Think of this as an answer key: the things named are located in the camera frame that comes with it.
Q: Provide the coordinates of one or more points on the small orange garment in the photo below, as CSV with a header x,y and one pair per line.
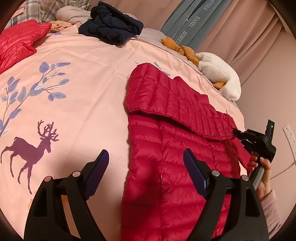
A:
x,y
57,26

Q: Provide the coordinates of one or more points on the small red down jacket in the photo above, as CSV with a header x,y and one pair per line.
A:
x,y
17,41

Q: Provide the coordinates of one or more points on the large red down jacket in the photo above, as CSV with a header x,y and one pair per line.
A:
x,y
165,117

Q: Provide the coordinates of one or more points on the white goose plush toy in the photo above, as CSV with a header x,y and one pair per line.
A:
x,y
222,75

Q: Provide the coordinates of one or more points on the white wall socket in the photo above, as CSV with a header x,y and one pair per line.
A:
x,y
291,139

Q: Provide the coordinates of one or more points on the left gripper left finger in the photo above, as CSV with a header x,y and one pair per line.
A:
x,y
46,219

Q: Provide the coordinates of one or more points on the beige folded garment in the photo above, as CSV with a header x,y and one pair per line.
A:
x,y
72,14

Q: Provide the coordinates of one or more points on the pink deer print duvet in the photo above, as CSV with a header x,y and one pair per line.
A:
x,y
78,84

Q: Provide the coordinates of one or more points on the pink sleeve right forearm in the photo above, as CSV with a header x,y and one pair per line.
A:
x,y
271,214

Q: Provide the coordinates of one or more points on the person's right hand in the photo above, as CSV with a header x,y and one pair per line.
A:
x,y
264,187

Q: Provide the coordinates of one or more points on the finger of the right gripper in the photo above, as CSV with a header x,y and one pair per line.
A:
x,y
238,134

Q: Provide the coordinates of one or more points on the navy blue garment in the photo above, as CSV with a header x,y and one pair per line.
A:
x,y
110,25

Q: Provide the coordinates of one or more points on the pink curtain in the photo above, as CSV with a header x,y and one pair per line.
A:
x,y
242,36

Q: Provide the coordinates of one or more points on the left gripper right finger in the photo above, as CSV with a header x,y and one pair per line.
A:
x,y
245,219

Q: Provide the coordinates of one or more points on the grey plaid pillow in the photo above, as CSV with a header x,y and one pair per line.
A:
x,y
43,11

